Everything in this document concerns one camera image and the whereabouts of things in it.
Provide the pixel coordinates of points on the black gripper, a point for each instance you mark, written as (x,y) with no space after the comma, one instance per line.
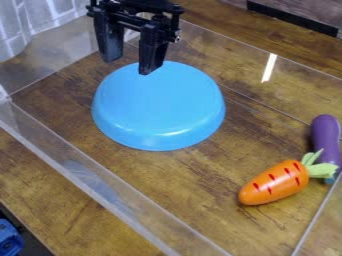
(154,17)

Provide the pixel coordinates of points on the orange toy carrot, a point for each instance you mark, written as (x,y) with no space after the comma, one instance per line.
(285,179)

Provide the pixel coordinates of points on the blue upside-down bowl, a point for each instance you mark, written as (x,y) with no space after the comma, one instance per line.
(158,112)

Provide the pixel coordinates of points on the white curtain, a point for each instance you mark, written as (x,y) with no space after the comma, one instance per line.
(28,17)

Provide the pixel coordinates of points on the purple toy eggplant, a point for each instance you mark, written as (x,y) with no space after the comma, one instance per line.
(325,133)

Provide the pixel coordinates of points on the blue object at corner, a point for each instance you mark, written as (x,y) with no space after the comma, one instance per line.
(11,241)

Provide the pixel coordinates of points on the clear acrylic enclosure wall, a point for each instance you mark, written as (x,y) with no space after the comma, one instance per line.
(98,199)

